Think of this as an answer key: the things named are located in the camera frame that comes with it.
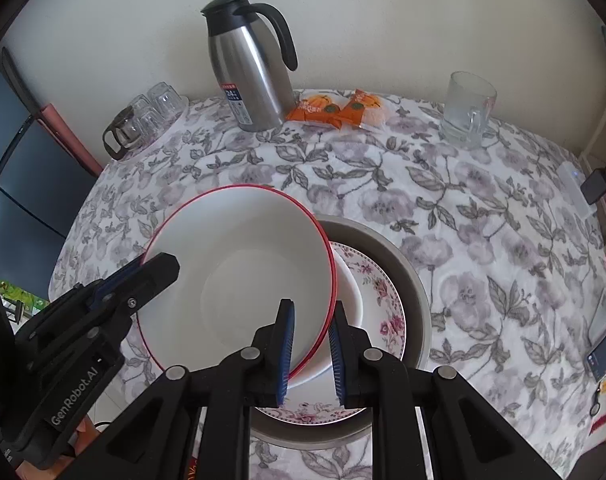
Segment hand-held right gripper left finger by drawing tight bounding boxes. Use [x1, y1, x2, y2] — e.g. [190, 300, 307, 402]
[90, 298, 296, 480]

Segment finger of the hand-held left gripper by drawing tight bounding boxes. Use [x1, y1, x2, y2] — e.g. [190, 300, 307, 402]
[86, 252, 180, 352]
[16, 259, 146, 341]

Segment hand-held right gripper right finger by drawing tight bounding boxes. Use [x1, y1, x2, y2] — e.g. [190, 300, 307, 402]
[328, 300, 566, 480]

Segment light blue bowl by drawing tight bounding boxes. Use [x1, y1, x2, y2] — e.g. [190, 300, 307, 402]
[288, 247, 365, 388]

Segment round floral rim plate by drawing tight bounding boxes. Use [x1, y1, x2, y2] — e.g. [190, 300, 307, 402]
[253, 241, 408, 425]

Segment strawberry print bowl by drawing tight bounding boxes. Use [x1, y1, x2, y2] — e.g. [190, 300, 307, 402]
[136, 185, 338, 382]

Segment stainless steel plate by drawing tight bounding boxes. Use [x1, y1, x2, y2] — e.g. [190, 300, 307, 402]
[248, 214, 432, 450]

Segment dark flat screen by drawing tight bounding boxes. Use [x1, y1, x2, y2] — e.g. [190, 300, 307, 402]
[0, 47, 101, 306]

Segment pink board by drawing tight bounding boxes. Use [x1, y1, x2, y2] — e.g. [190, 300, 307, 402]
[38, 104, 105, 177]

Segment set of small glasses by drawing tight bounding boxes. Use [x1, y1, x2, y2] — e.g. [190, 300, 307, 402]
[118, 81, 189, 148]

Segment grey floral tablecloth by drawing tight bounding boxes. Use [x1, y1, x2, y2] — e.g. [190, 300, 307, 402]
[48, 89, 606, 480]

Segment stainless steel thermos jug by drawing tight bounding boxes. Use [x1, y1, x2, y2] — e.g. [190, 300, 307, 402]
[200, 0, 299, 133]

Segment orange snack packet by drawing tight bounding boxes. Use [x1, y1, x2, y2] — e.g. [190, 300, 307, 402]
[285, 91, 345, 130]
[333, 88, 391, 133]

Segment black scissors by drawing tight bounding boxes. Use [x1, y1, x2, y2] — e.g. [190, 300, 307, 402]
[589, 382, 606, 418]

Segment smartphone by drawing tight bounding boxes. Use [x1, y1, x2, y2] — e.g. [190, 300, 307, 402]
[585, 317, 606, 383]

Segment white phone stand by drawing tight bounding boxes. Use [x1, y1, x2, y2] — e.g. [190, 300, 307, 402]
[588, 287, 606, 346]

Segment clear glass mug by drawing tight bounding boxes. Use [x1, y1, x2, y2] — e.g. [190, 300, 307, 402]
[438, 71, 498, 150]

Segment white power strip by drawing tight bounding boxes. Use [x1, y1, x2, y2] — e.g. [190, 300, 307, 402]
[557, 160, 598, 221]

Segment black charger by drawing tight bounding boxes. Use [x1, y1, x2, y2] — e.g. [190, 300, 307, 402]
[581, 170, 606, 206]

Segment black wire glass holder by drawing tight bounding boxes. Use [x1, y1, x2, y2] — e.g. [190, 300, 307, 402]
[102, 107, 149, 161]

